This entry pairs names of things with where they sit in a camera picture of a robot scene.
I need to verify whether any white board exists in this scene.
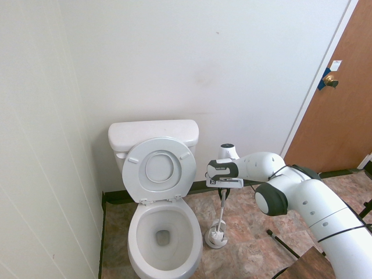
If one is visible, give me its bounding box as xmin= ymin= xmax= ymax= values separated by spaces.
xmin=356 ymin=153 xmax=372 ymax=172

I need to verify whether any white toilet seat ring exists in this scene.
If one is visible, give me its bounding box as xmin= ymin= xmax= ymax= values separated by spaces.
xmin=121 ymin=137 xmax=197 ymax=205

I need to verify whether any white toilet seat cover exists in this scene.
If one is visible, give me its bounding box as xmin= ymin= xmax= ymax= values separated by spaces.
xmin=144 ymin=152 xmax=176 ymax=184

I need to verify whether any brown wooden table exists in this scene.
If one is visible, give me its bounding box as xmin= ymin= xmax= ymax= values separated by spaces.
xmin=286 ymin=246 xmax=345 ymax=279

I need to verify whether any blue tape strip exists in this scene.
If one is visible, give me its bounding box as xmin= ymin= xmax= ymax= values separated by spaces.
xmin=317 ymin=67 xmax=334 ymax=91

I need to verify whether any white toilet tank lid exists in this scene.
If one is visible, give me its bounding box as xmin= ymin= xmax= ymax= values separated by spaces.
xmin=108 ymin=119 xmax=201 ymax=152

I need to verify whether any brass door knob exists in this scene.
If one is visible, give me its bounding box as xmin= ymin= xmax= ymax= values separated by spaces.
xmin=323 ymin=74 xmax=339 ymax=88

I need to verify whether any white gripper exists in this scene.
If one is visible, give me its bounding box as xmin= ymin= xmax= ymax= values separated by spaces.
xmin=205 ymin=176 xmax=245 ymax=201

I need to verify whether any black wall baseboard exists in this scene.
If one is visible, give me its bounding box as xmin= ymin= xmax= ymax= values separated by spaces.
xmin=98 ymin=191 xmax=107 ymax=279
xmin=102 ymin=171 xmax=284 ymax=206

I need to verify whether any black door bottom strip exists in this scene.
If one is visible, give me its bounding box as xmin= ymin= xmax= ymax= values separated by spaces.
xmin=319 ymin=168 xmax=362 ymax=180

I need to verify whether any white toilet tank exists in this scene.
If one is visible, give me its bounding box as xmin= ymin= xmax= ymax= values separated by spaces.
xmin=112 ymin=135 xmax=200 ymax=176

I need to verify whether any white toilet brush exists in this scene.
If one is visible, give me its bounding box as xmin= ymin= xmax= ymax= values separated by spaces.
xmin=209 ymin=188 xmax=230 ymax=242

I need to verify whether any black camera tripod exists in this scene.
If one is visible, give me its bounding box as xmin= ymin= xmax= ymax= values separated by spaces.
xmin=266 ymin=199 xmax=372 ymax=260

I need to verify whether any white toilet bowl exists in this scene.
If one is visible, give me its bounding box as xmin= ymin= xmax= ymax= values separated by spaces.
xmin=127 ymin=198 xmax=203 ymax=279

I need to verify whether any white toilet brush holder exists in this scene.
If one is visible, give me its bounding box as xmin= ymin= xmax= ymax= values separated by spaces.
xmin=204 ymin=220 xmax=229 ymax=250

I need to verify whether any white door frame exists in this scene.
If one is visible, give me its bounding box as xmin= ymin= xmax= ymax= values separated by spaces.
xmin=279 ymin=0 xmax=362 ymax=159

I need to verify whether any brown wooden door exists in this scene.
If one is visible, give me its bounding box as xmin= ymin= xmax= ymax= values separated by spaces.
xmin=283 ymin=0 xmax=372 ymax=174

